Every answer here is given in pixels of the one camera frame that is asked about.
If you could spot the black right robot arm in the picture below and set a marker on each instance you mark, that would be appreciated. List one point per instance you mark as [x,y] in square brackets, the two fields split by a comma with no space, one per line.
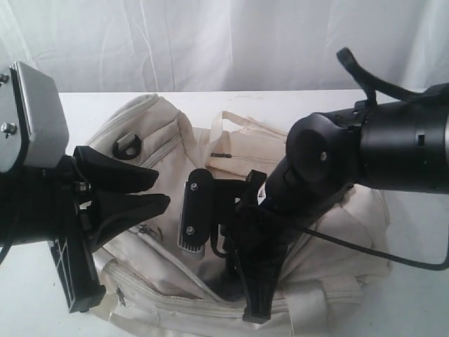
[400,146]

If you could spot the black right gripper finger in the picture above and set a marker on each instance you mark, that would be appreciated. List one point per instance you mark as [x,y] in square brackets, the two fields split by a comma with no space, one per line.
[261,270]

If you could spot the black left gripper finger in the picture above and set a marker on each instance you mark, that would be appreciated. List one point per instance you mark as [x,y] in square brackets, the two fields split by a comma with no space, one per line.
[113,213]
[111,175]

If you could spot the white backdrop curtain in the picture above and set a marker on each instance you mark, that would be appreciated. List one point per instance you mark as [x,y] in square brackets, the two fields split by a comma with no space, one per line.
[118,46]

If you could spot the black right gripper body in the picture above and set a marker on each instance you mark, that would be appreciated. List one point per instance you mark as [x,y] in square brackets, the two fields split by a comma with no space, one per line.
[251,220]

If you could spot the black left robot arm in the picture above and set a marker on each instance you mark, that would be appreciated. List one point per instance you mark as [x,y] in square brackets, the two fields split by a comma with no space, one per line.
[20,215]

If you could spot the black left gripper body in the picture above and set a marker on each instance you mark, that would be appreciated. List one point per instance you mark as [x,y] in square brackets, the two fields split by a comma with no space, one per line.
[58,207]

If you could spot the cream fabric duffel bag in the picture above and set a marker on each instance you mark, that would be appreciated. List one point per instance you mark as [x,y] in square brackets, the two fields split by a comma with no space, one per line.
[154,289]

